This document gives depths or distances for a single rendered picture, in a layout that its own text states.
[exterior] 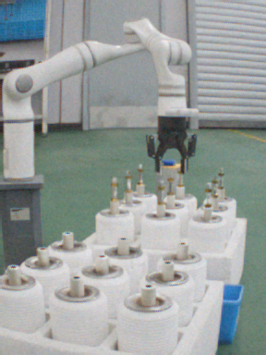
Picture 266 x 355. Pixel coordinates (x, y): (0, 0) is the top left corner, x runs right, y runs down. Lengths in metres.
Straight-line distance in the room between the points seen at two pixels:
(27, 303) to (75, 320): 0.10
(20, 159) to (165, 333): 0.89
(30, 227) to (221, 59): 5.44
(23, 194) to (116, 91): 5.07
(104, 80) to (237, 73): 1.67
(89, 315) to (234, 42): 6.20
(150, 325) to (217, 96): 6.09
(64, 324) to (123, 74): 5.84
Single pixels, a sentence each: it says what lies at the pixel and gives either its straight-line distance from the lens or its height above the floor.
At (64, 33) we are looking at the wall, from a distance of 6.57.
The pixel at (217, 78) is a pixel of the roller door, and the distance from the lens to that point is 6.79.
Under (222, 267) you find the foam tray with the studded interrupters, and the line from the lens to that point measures 1.30.
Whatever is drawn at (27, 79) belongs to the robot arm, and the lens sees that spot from 1.56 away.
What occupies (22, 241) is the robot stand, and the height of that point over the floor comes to 0.13.
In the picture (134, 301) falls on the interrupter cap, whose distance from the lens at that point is 0.84.
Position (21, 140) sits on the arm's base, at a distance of 1.58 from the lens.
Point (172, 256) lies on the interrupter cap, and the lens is 1.06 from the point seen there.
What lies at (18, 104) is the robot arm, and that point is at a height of 0.52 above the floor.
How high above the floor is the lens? 0.58
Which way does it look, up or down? 10 degrees down
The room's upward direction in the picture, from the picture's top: straight up
